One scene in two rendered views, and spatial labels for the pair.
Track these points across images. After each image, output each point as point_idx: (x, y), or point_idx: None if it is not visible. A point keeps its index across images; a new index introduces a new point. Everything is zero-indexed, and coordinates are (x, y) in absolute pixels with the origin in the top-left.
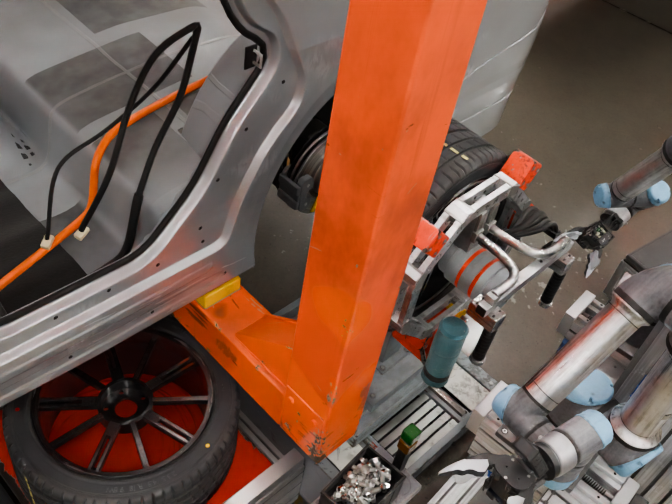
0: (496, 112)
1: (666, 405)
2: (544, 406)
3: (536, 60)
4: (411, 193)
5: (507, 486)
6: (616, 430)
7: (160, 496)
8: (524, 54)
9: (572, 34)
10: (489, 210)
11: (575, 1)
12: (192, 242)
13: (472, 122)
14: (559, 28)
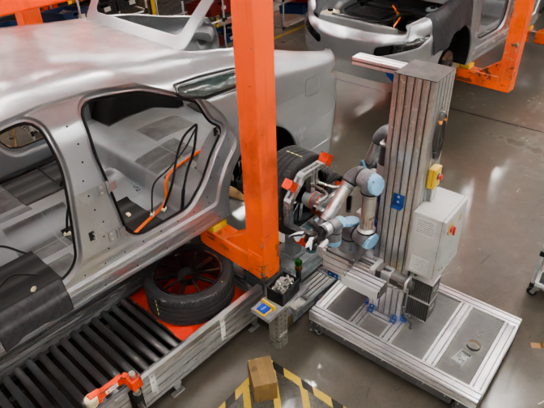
0: (325, 146)
1: (367, 214)
2: (326, 220)
3: (364, 129)
4: (269, 159)
5: (308, 235)
6: (359, 230)
7: (206, 299)
8: (330, 120)
9: (383, 113)
10: (314, 174)
11: (384, 98)
12: (205, 202)
13: (314, 150)
14: (376, 112)
